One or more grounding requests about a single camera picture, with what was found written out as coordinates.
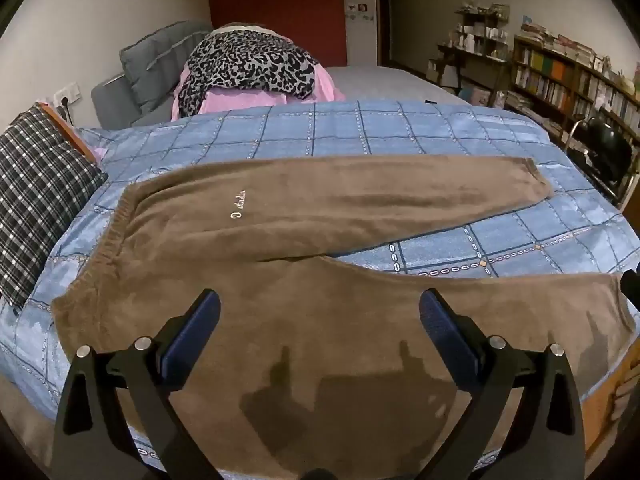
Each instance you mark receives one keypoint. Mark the brown fleece pants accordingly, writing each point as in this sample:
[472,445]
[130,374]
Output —
[300,310]

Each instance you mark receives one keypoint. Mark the wooden desk with shelf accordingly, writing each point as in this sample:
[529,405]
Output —
[475,50]

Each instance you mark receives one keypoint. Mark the wooden bookshelf with books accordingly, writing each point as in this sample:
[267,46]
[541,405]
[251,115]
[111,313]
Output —
[560,80]

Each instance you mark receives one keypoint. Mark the white wardrobe door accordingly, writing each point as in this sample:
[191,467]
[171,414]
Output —
[360,42]

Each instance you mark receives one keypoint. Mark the leopard print cloth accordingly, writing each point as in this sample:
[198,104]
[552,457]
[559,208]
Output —
[250,60]

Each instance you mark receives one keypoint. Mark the door stickers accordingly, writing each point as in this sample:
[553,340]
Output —
[361,10]

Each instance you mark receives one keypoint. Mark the black metal chair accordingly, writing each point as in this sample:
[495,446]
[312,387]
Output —
[605,150]

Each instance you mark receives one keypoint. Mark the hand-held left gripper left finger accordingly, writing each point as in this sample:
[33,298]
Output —
[200,320]

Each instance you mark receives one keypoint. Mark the white wall socket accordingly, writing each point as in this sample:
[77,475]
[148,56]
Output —
[66,94]

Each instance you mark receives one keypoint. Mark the grey padded headboard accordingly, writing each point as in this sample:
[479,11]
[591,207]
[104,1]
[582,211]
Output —
[112,105]

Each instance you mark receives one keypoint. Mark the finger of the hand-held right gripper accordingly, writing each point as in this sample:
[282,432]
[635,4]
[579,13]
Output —
[631,281]

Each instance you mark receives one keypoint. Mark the wooden bed frame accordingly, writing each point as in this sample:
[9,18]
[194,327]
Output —
[607,410]

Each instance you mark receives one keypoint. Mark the grey mattress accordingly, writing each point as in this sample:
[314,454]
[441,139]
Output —
[390,82]

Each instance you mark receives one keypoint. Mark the pink cloth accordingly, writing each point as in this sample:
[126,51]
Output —
[325,87]

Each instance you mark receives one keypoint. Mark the grey quilted cushion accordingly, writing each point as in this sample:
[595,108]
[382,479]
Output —
[155,60]

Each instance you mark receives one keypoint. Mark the dark plaid pillow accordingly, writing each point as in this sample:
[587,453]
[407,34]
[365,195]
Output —
[40,185]

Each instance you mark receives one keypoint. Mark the blue checked blanket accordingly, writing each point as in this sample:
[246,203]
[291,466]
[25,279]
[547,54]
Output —
[350,125]

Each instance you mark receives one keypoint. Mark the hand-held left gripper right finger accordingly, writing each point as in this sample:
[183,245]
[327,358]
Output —
[440,320]

